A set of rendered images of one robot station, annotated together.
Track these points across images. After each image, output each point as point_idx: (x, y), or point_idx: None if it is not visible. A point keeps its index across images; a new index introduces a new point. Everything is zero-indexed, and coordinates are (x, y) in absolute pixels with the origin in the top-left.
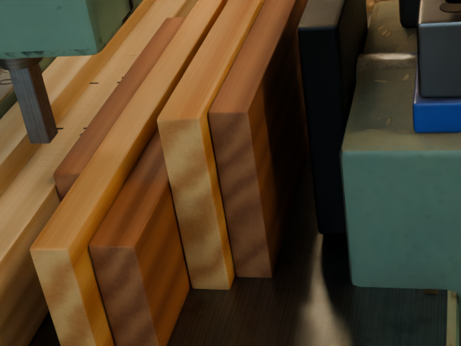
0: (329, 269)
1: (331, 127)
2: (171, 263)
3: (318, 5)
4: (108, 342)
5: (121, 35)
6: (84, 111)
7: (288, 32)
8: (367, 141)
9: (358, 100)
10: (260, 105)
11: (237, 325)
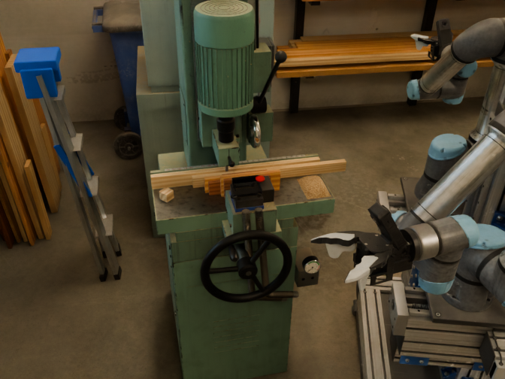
0: None
1: None
2: (216, 189)
3: (237, 177)
4: (207, 190)
5: (260, 167)
6: (238, 171)
7: None
8: (227, 191)
9: None
10: (229, 182)
11: (216, 198)
